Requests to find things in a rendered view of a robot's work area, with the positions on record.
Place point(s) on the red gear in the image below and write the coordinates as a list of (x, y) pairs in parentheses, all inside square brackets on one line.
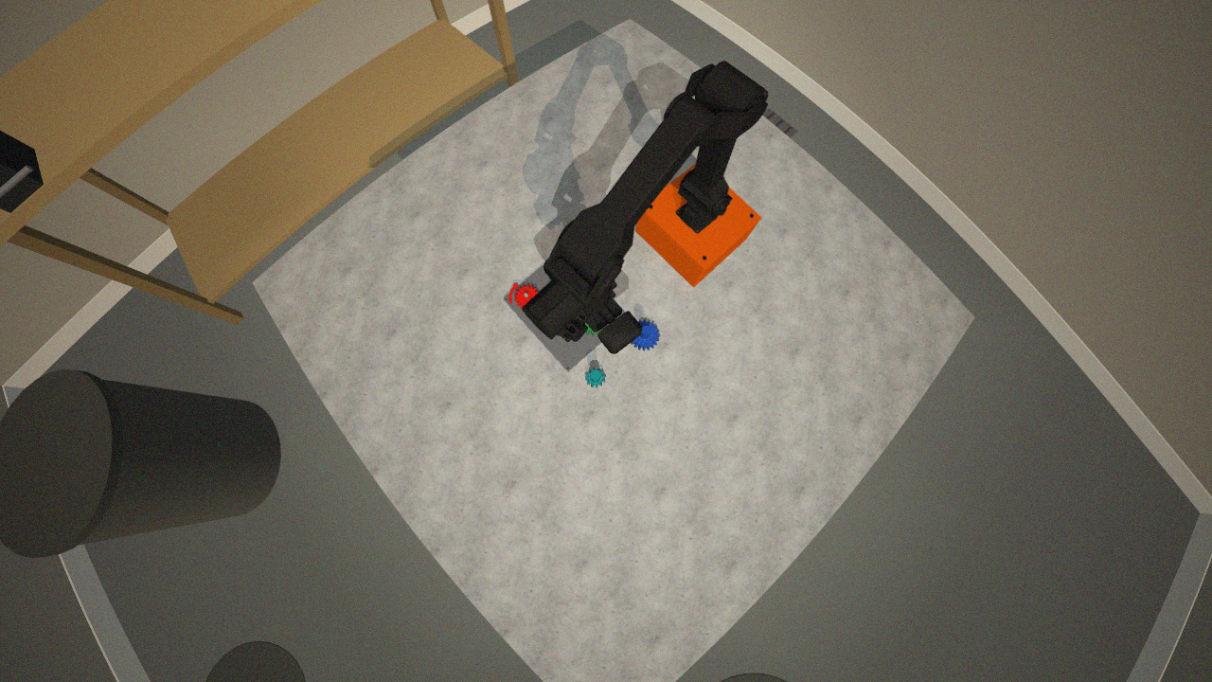
[(521, 299)]

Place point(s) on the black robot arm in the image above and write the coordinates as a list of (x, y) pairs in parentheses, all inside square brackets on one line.
[(727, 103)]

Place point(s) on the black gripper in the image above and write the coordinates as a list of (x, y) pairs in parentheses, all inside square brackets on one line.
[(621, 330)]

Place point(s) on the blue gear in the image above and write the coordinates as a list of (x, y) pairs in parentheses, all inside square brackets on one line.
[(648, 336)]

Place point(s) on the teal gear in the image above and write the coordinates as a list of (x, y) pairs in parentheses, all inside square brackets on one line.
[(595, 377)]

